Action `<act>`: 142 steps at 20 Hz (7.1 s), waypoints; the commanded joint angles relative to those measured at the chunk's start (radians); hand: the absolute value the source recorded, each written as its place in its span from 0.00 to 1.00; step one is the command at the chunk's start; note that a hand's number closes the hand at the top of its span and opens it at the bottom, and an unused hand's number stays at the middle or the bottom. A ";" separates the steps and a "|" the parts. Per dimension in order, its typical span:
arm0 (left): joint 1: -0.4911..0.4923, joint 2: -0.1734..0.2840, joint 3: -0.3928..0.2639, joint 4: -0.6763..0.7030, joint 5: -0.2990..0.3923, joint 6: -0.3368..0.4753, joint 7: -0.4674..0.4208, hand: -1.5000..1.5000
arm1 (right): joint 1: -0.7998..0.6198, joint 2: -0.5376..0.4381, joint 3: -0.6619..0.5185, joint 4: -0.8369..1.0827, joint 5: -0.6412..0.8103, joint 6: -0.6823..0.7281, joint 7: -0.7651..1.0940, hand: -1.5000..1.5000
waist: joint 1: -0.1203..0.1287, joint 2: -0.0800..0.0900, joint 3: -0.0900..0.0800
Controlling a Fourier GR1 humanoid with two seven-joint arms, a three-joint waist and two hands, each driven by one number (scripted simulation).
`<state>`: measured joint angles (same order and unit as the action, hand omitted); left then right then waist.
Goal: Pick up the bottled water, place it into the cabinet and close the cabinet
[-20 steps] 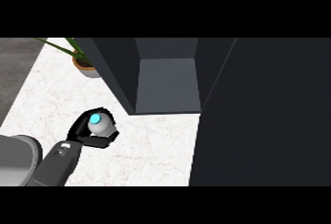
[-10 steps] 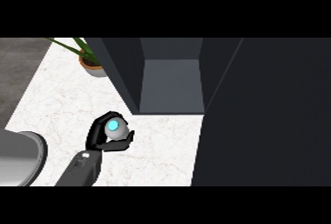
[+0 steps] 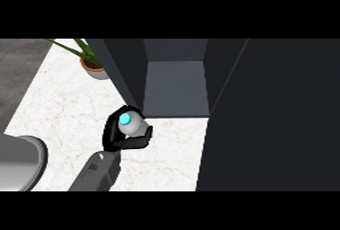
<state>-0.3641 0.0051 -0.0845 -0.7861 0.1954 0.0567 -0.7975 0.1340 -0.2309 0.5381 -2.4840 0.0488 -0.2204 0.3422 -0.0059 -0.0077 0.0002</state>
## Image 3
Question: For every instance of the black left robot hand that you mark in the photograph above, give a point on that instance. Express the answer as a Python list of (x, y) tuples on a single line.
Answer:
[(116, 140)]

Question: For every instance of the clear bottle with blue cap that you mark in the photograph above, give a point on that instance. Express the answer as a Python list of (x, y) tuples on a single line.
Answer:
[(130, 125)]

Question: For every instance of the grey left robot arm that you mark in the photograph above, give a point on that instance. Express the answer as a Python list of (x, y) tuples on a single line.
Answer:
[(98, 171)]

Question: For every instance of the dark grey cabinet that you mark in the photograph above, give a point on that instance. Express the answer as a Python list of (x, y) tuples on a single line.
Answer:
[(175, 81)]

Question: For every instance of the dark grey cabinet door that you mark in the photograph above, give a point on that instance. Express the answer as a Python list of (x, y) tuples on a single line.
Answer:
[(272, 116)]

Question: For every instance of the grey sink basin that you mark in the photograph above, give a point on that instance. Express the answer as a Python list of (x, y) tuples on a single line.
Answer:
[(20, 163)]

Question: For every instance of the potted green plant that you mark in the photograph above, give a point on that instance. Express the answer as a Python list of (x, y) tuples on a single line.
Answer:
[(91, 60)]

